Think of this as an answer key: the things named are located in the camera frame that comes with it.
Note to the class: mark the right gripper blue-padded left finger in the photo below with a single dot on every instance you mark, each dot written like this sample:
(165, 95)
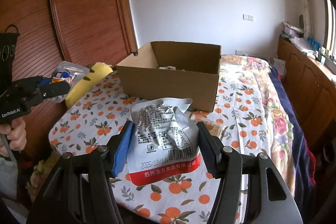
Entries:
(120, 148)

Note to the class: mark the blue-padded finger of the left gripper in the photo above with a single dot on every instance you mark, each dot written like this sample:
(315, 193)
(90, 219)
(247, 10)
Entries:
(45, 81)

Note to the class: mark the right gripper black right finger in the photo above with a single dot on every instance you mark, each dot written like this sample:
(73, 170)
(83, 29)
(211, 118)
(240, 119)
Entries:
(210, 151)

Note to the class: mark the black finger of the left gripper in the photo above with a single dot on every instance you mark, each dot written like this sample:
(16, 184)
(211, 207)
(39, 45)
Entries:
(57, 90)

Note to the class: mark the clear tray brown snack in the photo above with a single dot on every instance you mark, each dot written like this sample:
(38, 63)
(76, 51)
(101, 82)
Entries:
(212, 128)

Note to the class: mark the silver red-band snack pouch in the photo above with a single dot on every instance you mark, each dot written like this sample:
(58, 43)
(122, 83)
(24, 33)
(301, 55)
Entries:
(164, 141)

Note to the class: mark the white red-print snack packet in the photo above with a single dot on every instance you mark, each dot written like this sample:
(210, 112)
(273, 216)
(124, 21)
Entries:
(169, 68)

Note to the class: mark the person's left hand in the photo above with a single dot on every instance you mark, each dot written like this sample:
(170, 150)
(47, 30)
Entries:
(15, 134)

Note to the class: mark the orange-print white tablecloth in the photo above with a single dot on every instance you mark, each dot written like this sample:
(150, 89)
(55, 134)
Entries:
(100, 114)

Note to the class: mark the yellow plush toy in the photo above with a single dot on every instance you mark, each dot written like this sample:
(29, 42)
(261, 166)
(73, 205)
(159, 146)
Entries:
(97, 72)

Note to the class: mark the wooden slatted wardrobe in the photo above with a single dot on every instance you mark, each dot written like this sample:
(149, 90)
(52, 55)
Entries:
(79, 31)

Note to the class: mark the brown cardboard box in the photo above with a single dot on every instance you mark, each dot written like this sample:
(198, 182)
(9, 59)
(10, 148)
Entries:
(196, 76)

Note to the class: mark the navy blue blanket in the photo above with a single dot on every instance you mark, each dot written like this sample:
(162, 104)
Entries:
(304, 160)

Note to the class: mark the wooden window-side cabinet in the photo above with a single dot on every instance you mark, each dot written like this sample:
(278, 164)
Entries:
(310, 91)

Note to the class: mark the clutter on cabinet top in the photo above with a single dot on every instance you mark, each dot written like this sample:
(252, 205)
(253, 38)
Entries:
(308, 46)

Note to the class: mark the white wall switch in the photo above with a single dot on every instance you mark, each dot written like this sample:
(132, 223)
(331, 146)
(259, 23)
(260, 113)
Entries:
(248, 17)

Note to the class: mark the window with white frame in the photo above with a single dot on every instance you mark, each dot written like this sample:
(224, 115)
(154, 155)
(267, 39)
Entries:
(330, 28)

